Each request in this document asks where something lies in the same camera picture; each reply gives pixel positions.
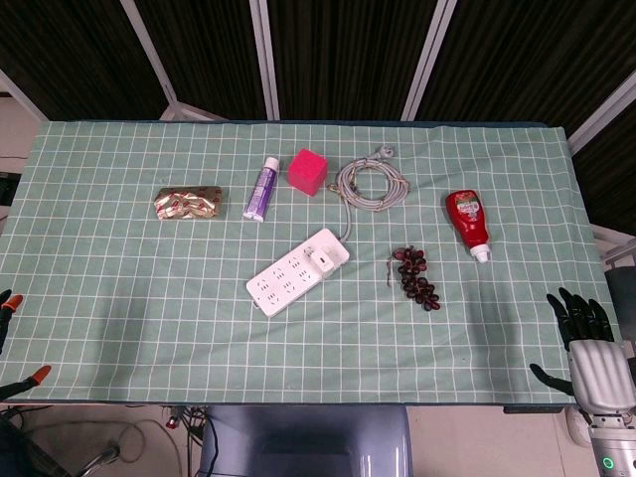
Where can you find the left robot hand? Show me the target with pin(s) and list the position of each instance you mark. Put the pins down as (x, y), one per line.
(12, 299)

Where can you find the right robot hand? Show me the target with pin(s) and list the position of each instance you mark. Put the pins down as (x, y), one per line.
(598, 370)

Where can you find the white power strip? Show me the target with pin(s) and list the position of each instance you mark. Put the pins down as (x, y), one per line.
(278, 283)

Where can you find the white charger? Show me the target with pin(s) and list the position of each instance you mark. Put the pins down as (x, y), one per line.
(320, 261)

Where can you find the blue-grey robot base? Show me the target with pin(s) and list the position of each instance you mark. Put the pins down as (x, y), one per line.
(303, 442)

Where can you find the green checked tablecloth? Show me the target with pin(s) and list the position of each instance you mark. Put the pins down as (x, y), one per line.
(149, 298)

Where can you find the black folding screen panel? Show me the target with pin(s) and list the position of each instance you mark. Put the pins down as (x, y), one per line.
(611, 184)
(343, 49)
(522, 49)
(208, 49)
(74, 49)

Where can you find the red ketchup bottle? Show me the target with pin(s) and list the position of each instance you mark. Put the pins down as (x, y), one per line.
(469, 218)

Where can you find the red button device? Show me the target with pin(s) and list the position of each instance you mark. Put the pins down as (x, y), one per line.
(171, 421)

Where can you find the gold foil snack package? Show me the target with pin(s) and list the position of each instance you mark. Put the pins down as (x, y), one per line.
(188, 203)

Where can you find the dark red grape bunch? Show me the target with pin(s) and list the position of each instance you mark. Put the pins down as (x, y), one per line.
(415, 278)

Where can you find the purple white toothpaste tube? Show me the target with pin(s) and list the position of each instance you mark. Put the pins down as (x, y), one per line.
(262, 191)

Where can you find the pink foam cube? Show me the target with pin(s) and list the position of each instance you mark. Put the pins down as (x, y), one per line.
(307, 171)

